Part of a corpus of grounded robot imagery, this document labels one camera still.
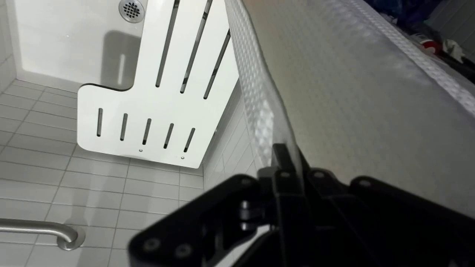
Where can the white slotted shower seat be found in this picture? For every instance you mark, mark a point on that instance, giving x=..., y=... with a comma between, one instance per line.
x=134, y=99

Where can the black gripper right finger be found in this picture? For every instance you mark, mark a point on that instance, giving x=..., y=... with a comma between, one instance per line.
x=304, y=180

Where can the blue bag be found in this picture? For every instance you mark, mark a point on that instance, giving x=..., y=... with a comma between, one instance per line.
x=395, y=8

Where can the chrome grab bar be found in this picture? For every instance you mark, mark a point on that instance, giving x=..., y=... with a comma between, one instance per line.
x=30, y=228

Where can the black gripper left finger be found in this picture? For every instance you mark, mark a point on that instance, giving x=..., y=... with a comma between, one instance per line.
x=282, y=173

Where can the white shower curtain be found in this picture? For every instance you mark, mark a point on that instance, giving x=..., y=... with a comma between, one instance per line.
x=371, y=99

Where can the white shower base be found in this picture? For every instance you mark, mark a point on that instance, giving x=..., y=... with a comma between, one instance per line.
x=64, y=35

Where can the round metal drain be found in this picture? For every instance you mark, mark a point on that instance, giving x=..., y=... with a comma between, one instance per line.
x=131, y=10

